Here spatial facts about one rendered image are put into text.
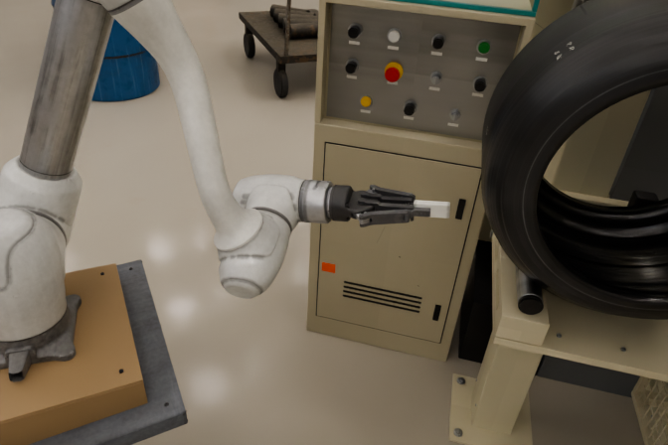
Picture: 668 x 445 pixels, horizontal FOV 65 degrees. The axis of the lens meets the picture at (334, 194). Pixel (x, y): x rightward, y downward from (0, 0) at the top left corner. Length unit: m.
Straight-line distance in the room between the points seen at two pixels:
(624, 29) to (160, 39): 0.69
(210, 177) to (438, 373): 1.37
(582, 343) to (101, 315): 0.99
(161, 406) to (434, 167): 0.96
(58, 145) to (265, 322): 1.24
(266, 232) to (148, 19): 0.41
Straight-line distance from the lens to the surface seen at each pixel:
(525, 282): 1.07
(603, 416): 2.18
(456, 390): 2.03
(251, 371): 2.01
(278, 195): 1.05
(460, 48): 1.50
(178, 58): 0.94
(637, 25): 0.85
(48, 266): 1.10
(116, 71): 4.04
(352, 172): 1.63
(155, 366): 1.23
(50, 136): 1.17
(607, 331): 1.22
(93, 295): 1.32
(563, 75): 0.84
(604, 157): 1.31
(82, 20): 1.08
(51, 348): 1.19
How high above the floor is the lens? 1.58
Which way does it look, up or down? 33 degrees down
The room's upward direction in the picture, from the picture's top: 4 degrees clockwise
